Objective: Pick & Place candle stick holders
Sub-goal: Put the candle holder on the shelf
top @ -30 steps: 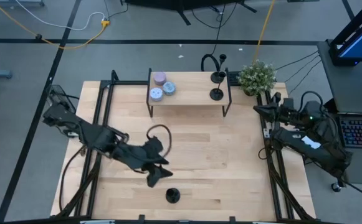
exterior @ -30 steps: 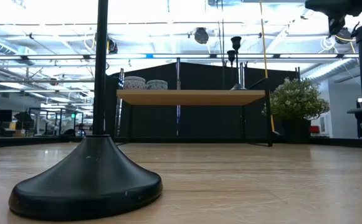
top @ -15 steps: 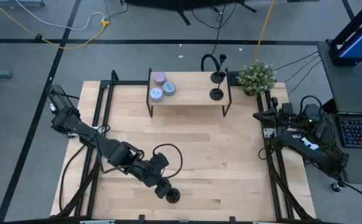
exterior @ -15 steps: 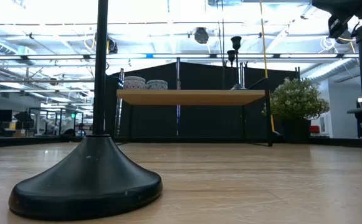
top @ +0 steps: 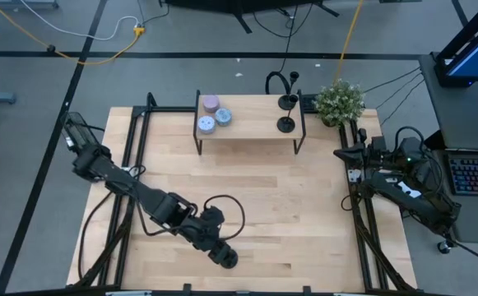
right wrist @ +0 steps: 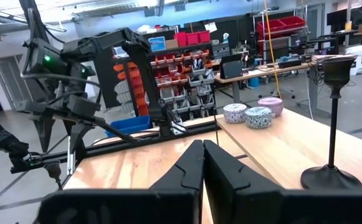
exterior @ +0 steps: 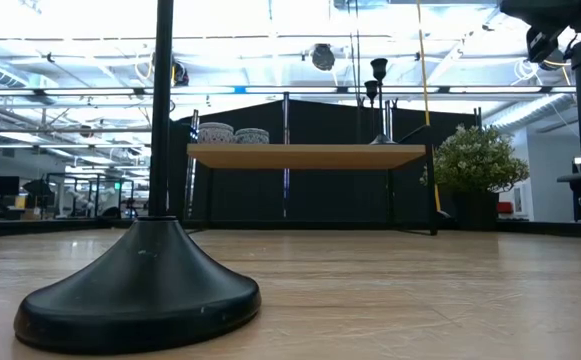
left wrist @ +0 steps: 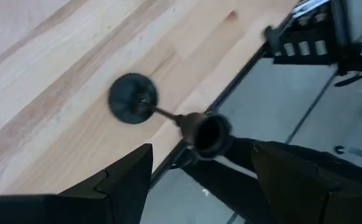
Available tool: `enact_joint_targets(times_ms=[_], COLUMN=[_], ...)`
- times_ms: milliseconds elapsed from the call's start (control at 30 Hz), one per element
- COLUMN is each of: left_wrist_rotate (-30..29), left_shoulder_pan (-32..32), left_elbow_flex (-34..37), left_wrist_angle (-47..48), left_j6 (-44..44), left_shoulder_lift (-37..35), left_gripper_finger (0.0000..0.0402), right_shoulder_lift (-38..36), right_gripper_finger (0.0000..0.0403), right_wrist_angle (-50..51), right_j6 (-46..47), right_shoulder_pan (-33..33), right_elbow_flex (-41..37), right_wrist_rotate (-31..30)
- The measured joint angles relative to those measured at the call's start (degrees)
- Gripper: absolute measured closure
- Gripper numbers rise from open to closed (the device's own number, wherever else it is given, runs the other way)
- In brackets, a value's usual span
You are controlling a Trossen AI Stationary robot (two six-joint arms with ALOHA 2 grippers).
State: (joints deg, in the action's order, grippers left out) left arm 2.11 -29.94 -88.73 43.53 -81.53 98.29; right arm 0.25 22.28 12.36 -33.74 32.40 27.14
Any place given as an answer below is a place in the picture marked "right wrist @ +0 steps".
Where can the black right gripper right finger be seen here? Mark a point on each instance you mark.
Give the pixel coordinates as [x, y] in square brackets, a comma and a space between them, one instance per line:
[230, 186]

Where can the wooden work table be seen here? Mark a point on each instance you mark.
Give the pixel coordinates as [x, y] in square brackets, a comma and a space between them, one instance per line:
[261, 73]

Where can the red plastic crate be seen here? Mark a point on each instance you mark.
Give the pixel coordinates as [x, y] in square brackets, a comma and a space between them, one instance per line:
[271, 28]
[293, 22]

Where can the white bucket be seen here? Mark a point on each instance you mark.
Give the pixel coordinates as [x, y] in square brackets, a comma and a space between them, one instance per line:
[358, 59]

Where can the white purple leaf candle tin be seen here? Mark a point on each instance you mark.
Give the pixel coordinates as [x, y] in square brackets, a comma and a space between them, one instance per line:
[234, 113]

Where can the black device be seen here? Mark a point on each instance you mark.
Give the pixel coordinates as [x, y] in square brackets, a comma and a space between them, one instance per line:
[230, 68]

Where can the pink candle tin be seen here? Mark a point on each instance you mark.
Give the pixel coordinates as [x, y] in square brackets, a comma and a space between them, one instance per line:
[272, 104]

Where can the cardboard box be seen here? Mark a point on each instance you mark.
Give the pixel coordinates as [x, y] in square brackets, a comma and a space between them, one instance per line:
[172, 43]

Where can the storage rack with bins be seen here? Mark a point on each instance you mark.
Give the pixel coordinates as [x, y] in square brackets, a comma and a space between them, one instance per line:
[183, 81]

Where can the silver aluminium extrusion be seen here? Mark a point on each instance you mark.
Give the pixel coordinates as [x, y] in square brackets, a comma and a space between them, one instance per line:
[71, 161]

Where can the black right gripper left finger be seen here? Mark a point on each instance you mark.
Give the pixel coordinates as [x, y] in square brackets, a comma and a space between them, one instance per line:
[190, 174]

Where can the white metal bracket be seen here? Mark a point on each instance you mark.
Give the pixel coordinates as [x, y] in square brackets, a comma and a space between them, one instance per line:
[177, 127]

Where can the wooden shelf riser black legs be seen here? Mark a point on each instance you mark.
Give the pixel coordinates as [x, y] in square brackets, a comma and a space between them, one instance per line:
[293, 146]

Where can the blue plastic bin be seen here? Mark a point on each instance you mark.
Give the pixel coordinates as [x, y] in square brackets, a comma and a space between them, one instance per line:
[131, 124]

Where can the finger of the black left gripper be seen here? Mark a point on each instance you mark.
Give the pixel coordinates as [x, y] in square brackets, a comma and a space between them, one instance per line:
[45, 127]
[76, 130]

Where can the blue patterned candle tin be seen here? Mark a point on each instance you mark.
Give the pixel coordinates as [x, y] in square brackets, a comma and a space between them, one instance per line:
[258, 118]

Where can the black metal frame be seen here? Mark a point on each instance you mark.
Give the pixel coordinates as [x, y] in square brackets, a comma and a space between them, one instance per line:
[196, 129]

